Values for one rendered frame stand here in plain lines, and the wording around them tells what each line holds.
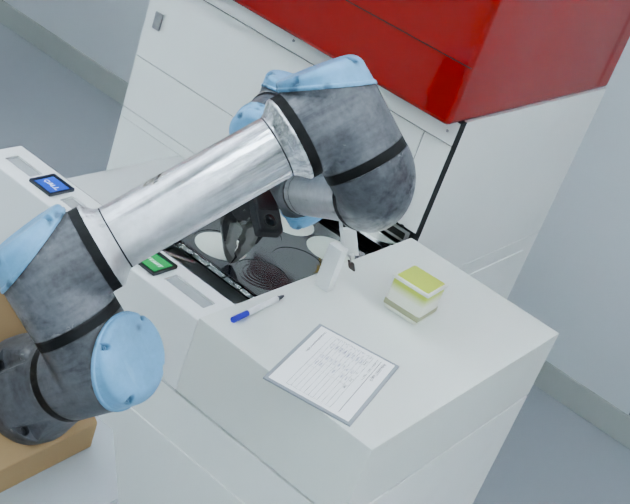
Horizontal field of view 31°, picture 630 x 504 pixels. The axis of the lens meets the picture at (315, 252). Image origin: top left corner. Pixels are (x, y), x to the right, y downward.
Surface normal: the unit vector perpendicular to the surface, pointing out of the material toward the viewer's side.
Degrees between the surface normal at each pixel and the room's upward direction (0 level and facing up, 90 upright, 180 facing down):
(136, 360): 51
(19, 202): 90
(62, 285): 67
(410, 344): 0
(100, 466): 0
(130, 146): 90
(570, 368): 90
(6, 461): 44
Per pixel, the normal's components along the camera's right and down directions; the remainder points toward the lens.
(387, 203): 0.32, 0.66
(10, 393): -0.34, 0.05
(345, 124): 0.20, 0.21
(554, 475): 0.31, -0.83
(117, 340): 0.81, -0.14
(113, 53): -0.59, 0.21
